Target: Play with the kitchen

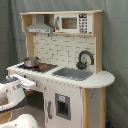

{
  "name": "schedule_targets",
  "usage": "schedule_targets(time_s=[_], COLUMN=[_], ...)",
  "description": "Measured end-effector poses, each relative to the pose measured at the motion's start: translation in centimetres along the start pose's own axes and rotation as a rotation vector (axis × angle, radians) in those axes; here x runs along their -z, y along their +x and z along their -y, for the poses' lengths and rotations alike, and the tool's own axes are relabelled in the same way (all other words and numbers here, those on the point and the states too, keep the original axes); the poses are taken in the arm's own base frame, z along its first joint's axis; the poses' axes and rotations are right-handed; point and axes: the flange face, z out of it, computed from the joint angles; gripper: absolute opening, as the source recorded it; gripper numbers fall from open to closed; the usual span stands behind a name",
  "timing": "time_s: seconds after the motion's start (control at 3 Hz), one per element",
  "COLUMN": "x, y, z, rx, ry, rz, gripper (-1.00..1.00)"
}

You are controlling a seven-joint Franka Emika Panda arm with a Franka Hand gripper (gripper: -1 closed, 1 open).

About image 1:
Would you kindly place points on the white toy microwave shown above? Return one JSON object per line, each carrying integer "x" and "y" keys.
{"x": 74, "y": 23}

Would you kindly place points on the white oven door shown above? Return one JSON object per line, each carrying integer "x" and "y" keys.
{"x": 25, "y": 83}

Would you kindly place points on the grey curtain backdrop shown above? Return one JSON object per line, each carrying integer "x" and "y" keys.
{"x": 114, "y": 46}

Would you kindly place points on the wooden toy kitchen unit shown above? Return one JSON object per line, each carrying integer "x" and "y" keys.
{"x": 80, "y": 51}

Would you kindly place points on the grey toy sink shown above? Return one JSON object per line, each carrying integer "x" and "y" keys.
{"x": 73, "y": 74}

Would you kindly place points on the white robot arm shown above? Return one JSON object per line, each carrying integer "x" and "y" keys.
{"x": 11, "y": 86}

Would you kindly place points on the grey range hood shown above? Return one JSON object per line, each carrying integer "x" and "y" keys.
{"x": 39, "y": 26}

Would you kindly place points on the silver toy pot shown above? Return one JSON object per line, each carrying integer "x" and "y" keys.
{"x": 31, "y": 61}

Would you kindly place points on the white cupboard door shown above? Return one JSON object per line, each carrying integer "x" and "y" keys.
{"x": 63, "y": 106}

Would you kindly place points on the black toy stovetop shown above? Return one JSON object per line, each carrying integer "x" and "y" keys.
{"x": 41, "y": 67}

